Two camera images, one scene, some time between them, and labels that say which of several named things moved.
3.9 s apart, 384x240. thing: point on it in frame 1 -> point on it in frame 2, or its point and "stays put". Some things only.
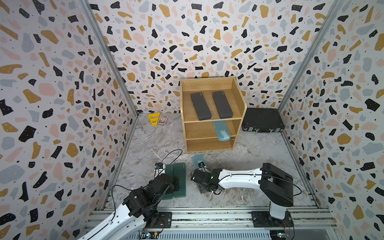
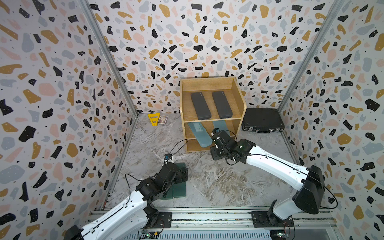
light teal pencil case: x=222 y=130 stays put
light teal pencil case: x=197 y=159 -> x=202 y=136
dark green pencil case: x=179 y=171 stays put
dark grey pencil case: x=223 y=106 stays put
